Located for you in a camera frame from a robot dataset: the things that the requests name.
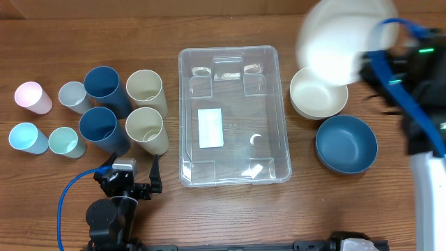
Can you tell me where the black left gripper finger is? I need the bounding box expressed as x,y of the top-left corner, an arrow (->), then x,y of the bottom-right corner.
149,155 -> 162,194
103,152 -> 118,167

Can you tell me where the grey small cup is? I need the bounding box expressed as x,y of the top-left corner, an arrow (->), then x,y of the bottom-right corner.
59,82 -> 93,114

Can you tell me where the white bowl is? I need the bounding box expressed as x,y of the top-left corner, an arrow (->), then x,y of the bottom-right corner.
296,0 -> 398,86

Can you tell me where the pink small cup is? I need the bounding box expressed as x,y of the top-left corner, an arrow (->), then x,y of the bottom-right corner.
14,82 -> 53,114

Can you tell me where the blue bowl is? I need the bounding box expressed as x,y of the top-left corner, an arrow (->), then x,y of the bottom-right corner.
315,115 -> 378,174

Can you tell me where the cream bowl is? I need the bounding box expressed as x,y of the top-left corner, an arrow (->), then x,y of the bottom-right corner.
289,68 -> 348,120

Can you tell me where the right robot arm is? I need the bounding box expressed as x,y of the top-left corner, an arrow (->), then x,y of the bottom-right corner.
360,26 -> 445,250

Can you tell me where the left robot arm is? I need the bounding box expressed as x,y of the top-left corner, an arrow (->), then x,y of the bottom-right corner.
86,153 -> 162,251

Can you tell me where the dark blue tall cup front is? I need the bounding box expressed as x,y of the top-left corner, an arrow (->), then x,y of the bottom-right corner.
79,107 -> 131,156

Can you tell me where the dark blue tall cup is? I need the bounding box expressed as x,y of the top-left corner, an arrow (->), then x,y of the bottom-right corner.
84,66 -> 133,119
79,107 -> 131,156

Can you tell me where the mint green small cup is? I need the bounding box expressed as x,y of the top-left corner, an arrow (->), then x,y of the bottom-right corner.
49,127 -> 86,158

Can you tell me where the beige tall cup front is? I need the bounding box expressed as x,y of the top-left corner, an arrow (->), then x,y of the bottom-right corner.
125,107 -> 169,155

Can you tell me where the beige tall cup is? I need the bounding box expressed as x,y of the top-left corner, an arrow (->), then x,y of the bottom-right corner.
126,70 -> 168,118
125,107 -> 169,155

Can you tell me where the white label in bin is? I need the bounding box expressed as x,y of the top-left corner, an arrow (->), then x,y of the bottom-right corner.
198,108 -> 224,149

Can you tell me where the dark blue tall cup rear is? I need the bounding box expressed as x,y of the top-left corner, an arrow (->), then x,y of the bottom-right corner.
84,66 -> 133,119

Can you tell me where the beige tall cup rear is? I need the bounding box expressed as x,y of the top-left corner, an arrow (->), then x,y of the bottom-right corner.
126,70 -> 168,118

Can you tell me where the clear plastic storage bin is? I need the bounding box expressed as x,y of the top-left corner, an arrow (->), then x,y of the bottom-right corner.
178,45 -> 292,188

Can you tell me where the black rail at table edge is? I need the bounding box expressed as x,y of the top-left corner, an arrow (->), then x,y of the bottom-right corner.
146,231 -> 370,251

